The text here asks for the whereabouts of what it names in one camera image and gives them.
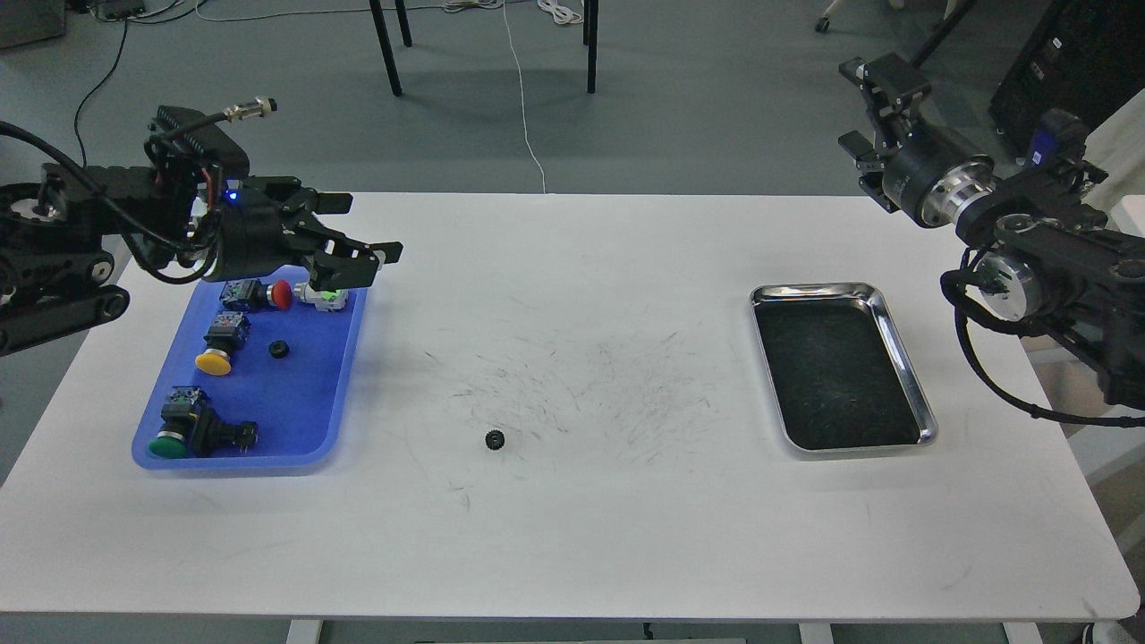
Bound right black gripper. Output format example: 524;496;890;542
838;54;997;228

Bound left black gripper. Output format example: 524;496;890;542
211;176;403;291

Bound small black gear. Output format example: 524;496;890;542
484;429;506;450
268;339;291;360

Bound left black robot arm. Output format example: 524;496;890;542
1;97;403;355

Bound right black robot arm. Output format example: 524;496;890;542
838;53;1144;429

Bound blue plastic tray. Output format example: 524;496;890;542
131;282;368;476

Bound black cabinet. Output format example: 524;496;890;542
988;1;1144;151

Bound beige cloth cover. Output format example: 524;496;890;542
1083;91;1144;237

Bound metal tray with black mat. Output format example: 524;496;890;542
750;282;939;458

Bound black chair legs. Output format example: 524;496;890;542
368;0;600;97

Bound green white switch component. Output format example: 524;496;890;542
292;282;352;311

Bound red push button switch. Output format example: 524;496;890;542
218;278;293;313

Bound yellow push button switch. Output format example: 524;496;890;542
195;311;250;377

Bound green push button switch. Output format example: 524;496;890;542
147;385;259;460

